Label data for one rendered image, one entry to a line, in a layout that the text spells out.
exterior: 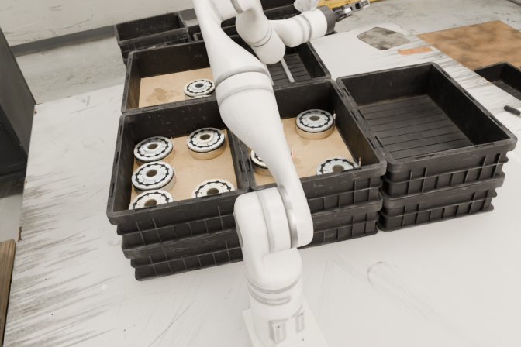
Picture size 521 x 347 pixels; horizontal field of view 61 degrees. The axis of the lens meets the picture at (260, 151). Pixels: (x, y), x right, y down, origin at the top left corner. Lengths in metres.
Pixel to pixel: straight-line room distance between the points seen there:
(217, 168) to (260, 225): 0.56
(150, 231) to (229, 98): 0.42
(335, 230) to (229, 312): 0.31
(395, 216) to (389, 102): 0.40
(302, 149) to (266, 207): 0.58
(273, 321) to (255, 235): 0.21
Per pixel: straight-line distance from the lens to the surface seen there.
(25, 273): 1.28
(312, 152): 1.17
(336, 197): 1.01
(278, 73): 1.54
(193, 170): 1.16
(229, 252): 1.07
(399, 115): 1.32
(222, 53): 0.73
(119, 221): 0.96
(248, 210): 0.61
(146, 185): 1.11
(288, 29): 1.14
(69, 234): 1.31
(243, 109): 0.67
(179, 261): 1.07
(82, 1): 4.32
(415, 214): 1.15
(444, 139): 1.25
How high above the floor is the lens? 1.56
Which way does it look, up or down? 38 degrees down
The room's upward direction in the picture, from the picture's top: 7 degrees counter-clockwise
